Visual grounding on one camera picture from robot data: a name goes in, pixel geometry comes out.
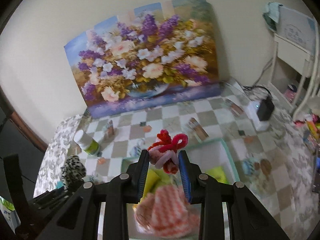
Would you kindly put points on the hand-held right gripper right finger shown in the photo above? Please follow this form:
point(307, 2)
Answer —
point(186, 182)

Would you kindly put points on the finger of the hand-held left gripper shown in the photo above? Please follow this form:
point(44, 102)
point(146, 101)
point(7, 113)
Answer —
point(52, 196)

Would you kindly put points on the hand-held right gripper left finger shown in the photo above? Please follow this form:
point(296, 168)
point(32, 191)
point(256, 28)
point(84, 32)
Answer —
point(143, 180)

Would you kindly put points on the yellow and green sponge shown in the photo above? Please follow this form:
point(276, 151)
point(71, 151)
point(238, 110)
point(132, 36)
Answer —
point(153, 180)

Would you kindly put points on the leopard print scrunchie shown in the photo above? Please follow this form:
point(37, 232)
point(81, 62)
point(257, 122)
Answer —
point(72, 171)

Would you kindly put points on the olive green cloth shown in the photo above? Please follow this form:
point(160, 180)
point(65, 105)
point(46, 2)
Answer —
point(217, 175)

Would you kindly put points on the red and pink pipe cleaners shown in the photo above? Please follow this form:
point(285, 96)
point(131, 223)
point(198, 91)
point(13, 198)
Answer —
point(166, 155)

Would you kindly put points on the white tray with teal rim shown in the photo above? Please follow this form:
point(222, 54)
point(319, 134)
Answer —
point(210, 155)

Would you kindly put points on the pink wavy striped cloth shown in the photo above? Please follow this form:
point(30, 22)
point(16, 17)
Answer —
point(167, 215)

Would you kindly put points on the dark cabinet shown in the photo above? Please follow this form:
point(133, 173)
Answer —
point(27, 155)

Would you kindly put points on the green tissue packet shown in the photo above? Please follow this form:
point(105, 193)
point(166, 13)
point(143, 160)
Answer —
point(7, 212)

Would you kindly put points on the brown wooden trim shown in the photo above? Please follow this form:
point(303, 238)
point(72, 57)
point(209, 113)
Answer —
point(27, 127)

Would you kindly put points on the grey floral cloth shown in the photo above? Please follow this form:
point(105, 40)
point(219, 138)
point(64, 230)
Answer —
point(297, 170)
point(55, 145)

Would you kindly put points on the white pill bottle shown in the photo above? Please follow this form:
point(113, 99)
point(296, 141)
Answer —
point(88, 145)

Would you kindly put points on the checkered printed tablecloth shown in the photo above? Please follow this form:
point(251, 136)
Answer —
point(175, 120)

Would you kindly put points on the black charger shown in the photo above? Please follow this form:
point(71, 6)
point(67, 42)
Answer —
point(265, 108)

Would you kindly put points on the flower bouquet painting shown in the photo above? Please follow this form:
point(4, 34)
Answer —
point(140, 62)

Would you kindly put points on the colourful toy pile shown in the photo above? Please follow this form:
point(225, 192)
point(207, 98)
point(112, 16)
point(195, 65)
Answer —
point(312, 127)

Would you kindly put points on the white chair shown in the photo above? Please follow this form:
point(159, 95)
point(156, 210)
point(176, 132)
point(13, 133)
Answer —
point(292, 55)

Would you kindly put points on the teal cloth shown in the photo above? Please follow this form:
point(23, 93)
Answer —
point(271, 13)

